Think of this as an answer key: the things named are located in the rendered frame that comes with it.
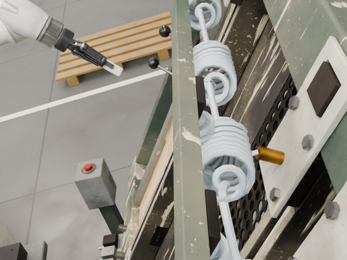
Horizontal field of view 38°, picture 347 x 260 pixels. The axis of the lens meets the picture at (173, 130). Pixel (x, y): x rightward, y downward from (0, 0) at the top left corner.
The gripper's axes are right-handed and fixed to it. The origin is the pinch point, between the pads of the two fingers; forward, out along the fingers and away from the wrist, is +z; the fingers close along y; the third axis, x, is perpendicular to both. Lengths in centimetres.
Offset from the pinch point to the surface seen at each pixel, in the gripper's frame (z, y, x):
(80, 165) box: 16, 50, 32
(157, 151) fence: 27.6, -0.4, 18.1
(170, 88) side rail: 25.0, 9.3, -6.6
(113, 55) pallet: 55, 298, -87
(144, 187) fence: 33.1, 11.4, 30.7
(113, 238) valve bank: 37, 29, 53
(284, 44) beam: -2, -110, 13
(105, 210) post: 36, 53, 44
